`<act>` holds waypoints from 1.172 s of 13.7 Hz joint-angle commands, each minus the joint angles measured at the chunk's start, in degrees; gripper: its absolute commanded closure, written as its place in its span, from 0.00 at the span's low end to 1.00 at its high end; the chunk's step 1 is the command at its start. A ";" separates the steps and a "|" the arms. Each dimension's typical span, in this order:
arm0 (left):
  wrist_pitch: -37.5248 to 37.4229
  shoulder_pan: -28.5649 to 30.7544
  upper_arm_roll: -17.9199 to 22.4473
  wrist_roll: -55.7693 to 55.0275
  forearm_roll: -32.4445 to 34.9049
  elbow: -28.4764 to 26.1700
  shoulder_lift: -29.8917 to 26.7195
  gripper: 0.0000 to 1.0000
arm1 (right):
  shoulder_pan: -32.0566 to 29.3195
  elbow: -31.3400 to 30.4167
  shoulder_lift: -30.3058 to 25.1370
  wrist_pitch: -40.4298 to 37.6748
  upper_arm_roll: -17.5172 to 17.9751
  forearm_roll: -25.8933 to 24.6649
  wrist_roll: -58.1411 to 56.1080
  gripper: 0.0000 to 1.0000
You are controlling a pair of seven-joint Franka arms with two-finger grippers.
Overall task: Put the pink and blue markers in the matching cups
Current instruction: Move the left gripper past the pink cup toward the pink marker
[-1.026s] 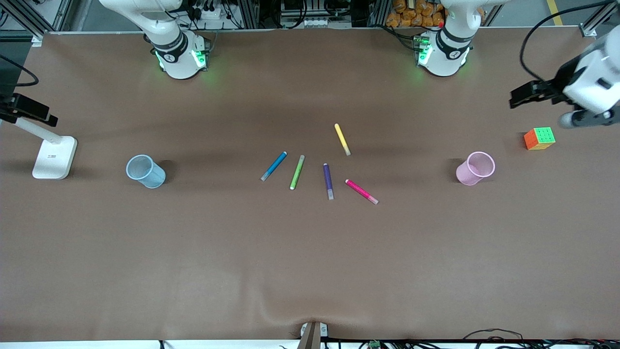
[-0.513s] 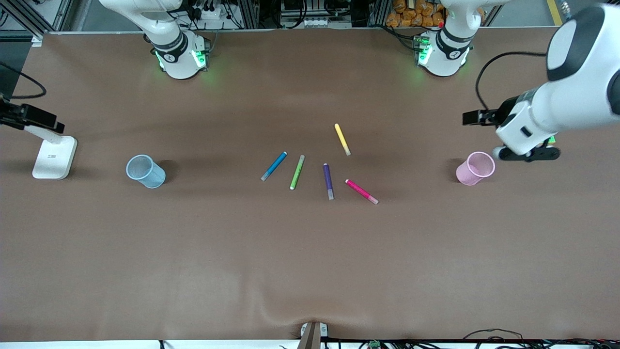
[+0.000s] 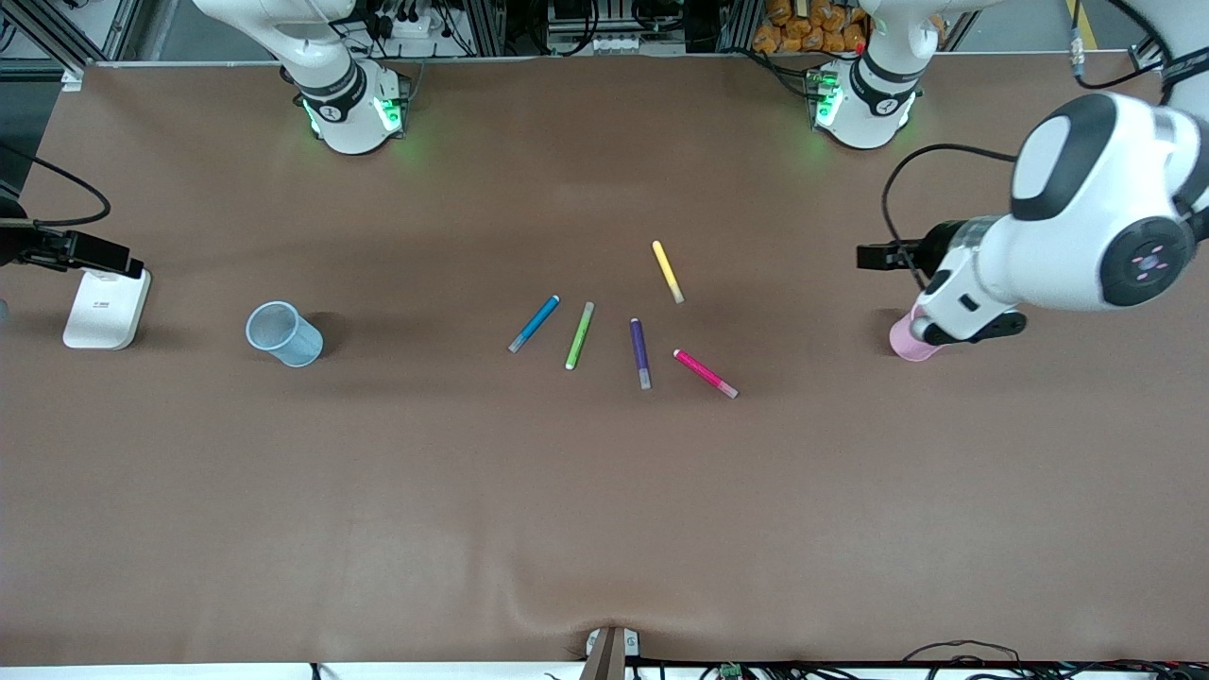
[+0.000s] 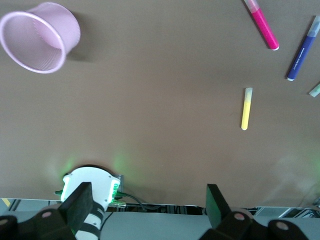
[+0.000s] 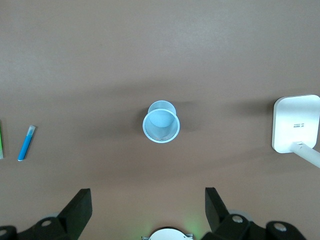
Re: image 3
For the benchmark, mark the purple marker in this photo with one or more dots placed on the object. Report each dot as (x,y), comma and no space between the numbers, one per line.
(639,351)

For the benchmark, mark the pink marker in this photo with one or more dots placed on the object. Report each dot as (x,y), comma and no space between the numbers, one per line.
(705,373)

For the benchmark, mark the white lamp stand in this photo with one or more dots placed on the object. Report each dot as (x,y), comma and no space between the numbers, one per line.
(106,316)

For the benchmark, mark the green marker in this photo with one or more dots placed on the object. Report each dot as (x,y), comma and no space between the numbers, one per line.
(580,335)

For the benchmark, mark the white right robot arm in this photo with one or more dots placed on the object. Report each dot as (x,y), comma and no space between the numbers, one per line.
(340,113)

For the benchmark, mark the aluminium frame corner post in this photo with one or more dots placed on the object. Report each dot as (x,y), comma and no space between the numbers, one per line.
(1145,59)
(94,28)

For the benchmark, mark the bag of orange items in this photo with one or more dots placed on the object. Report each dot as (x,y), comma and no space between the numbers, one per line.
(803,28)

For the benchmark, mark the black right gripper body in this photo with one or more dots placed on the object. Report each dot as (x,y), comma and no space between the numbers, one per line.
(28,247)

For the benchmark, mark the aluminium frame profile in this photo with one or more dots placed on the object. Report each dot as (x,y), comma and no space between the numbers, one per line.
(486,28)
(741,24)

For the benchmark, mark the translucent blue cup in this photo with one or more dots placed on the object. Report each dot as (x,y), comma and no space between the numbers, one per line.
(295,345)

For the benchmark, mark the blue marker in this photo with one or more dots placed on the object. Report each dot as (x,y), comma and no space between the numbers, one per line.
(535,324)

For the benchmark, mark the long white socket strip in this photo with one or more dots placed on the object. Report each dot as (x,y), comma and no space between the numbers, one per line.
(614,43)

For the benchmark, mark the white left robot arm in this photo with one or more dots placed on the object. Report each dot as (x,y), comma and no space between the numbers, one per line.
(1086,236)

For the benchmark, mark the translucent pink cup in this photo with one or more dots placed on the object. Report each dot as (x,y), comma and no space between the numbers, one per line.
(905,345)

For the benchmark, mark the yellow marker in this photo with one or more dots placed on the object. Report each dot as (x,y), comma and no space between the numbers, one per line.
(667,270)

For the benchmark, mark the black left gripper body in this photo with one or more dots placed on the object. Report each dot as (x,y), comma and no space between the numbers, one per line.
(930,249)

